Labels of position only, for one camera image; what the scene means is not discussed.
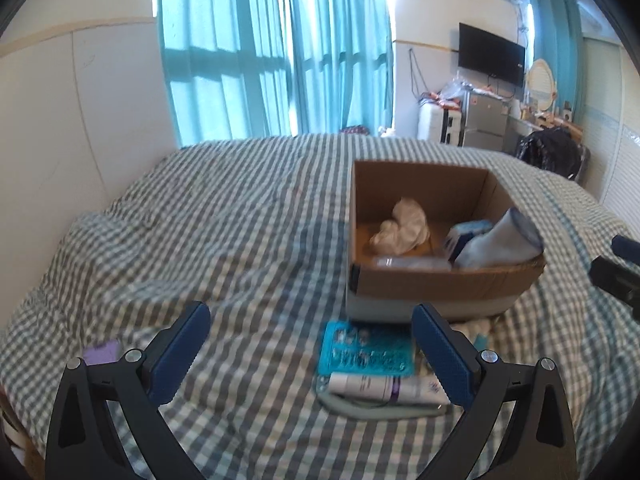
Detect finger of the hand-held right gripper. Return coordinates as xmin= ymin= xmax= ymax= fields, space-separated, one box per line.
xmin=611 ymin=234 xmax=640 ymax=263

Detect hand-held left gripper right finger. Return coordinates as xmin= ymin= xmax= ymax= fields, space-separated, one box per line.
xmin=411 ymin=303 xmax=576 ymax=480

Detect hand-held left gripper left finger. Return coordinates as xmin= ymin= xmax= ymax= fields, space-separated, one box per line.
xmin=45 ymin=301 xmax=212 ymax=480

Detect brown cardboard box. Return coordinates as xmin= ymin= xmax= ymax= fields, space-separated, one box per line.
xmin=345 ymin=160 xmax=546 ymax=324

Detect teal blister pack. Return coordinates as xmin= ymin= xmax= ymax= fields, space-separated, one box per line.
xmin=318 ymin=321 xmax=417 ymax=377

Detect white cream tube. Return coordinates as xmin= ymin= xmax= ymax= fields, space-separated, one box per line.
xmin=328 ymin=373 xmax=452 ymax=406

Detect purple card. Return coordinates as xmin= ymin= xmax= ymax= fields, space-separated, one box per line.
xmin=82 ymin=340 xmax=121 ymax=367

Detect clear plastic wrapper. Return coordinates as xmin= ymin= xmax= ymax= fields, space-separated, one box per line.
xmin=372 ymin=255 xmax=452 ymax=272

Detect white and grey sock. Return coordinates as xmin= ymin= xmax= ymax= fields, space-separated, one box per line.
xmin=454 ymin=208 xmax=545 ymax=269

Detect checkered bed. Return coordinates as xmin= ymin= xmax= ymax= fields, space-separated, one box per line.
xmin=0 ymin=134 xmax=640 ymax=480

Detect black chair with clothes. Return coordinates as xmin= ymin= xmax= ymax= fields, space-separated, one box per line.
xmin=516 ymin=126 xmax=592 ymax=182

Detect blue and white packet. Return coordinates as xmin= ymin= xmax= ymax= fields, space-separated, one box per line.
xmin=442 ymin=220 xmax=496 ymax=262

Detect crumpled white cloth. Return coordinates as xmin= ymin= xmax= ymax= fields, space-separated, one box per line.
xmin=370 ymin=198 xmax=432 ymax=256

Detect oval table mirror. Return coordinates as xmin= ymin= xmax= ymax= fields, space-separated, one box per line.
xmin=524 ymin=58 xmax=557 ymax=112

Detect silver mini fridge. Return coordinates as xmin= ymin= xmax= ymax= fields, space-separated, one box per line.
xmin=462 ymin=91 xmax=512 ymax=152

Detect narrow teal curtain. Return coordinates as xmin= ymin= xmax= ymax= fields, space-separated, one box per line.
xmin=521 ymin=0 xmax=584 ymax=117

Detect white suitcase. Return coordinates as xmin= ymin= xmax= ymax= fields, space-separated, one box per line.
xmin=417 ymin=101 xmax=466 ymax=147

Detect clear plastic bags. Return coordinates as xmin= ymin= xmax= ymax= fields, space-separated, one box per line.
xmin=422 ymin=74 xmax=496 ymax=108

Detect wide teal window curtain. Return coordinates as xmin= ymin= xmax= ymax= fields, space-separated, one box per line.
xmin=157 ymin=0 xmax=396 ymax=147

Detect black wall television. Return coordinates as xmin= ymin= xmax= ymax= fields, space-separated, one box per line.
xmin=458 ymin=22 xmax=527 ymax=87

